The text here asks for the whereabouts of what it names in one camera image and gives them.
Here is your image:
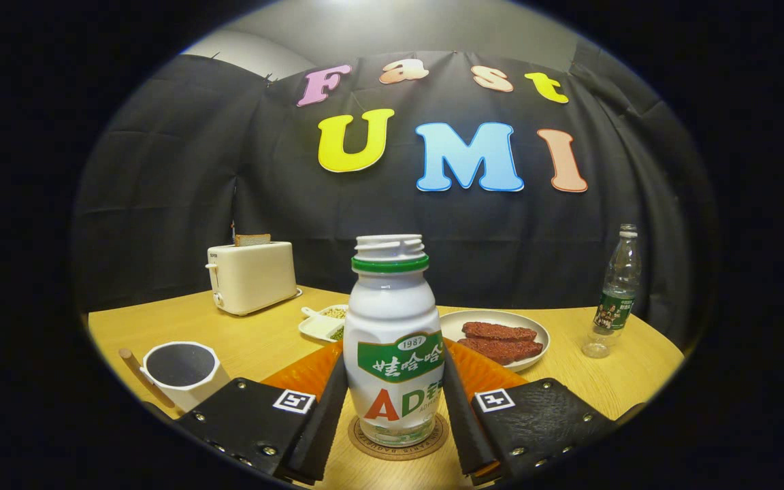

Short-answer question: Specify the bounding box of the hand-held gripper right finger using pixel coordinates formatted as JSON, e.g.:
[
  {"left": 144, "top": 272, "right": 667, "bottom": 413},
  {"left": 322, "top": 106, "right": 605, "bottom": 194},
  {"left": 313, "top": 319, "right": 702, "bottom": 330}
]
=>
[{"left": 440, "top": 337, "right": 617, "bottom": 487}]

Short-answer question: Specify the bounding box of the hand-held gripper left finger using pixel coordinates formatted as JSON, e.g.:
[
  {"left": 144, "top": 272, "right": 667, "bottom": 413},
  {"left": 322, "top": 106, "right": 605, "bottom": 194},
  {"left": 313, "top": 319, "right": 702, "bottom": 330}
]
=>
[{"left": 174, "top": 339, "right": 350, "bottom": 486}]

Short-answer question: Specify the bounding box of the round wooden coaster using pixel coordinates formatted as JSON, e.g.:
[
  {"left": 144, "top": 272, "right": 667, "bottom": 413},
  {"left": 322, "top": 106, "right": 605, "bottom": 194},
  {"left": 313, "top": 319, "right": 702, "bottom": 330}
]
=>
[{"left": 348, "top": 413, "right": 449, "bottom": 461}]

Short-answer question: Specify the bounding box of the white juice bottle green label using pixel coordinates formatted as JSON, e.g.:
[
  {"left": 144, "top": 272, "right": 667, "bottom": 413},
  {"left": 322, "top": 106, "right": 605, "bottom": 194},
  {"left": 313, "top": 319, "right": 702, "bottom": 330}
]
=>
[{"left": 342, "top": 234, "right": 446, "bottom": 448}]

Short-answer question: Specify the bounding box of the white cup wooden handle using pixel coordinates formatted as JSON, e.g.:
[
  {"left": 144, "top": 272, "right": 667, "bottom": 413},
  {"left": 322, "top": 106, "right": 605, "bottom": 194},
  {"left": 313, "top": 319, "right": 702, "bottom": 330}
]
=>
[{"left": 118, "top": 341, "right": 231, "bottom": 414}]

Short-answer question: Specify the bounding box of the clear plastic water bottle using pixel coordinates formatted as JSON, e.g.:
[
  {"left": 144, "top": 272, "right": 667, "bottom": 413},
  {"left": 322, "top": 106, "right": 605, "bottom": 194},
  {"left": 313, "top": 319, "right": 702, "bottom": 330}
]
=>
[{"left": 581, "top": 224, "right": 643, "bottom": 359}]

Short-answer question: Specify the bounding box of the red meat slice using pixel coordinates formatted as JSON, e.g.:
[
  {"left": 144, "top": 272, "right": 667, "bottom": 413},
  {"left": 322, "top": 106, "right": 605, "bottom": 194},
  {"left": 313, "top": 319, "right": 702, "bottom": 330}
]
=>
[
  {"left": 457, "top": 338, "right": 544, "bottom": 365},
  {"left": 461, "top": 322, "right": 538, "bottom": 342}
]

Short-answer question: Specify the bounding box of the white divided bean dish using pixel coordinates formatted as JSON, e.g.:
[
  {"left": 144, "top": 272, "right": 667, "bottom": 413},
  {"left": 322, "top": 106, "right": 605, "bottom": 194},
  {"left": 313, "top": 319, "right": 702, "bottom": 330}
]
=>
[{"left": 298, "top": 304, "right": 350, "bottom": 342}]

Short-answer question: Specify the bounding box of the white round plate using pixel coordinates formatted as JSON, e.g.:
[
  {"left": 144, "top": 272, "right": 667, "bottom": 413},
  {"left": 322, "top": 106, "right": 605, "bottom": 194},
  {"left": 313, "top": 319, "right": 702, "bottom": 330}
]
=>
[{"left": 438, "top": 310, "right": 551, "bottom": 373}]

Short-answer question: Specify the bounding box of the wooden table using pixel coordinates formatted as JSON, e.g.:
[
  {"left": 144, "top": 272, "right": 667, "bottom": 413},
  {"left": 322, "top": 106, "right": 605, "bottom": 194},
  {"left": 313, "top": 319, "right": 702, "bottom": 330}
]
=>
[{"left": 86, "top": 286, "right": 685, "bottom": 490}]

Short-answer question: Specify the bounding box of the cream toaster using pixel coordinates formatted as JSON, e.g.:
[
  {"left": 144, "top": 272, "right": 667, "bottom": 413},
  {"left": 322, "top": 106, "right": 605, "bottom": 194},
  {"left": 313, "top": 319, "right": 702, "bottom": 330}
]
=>
[{"left": 206, "top": 241, "right": 302, "bottom": 316}]

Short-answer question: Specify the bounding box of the black backdrop cloth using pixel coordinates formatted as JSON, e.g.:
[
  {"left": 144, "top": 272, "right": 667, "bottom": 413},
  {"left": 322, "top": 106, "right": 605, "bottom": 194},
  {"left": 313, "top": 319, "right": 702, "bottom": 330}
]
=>
[{"left": 71, "top": 51, "right": 716, "bottom": 348}]

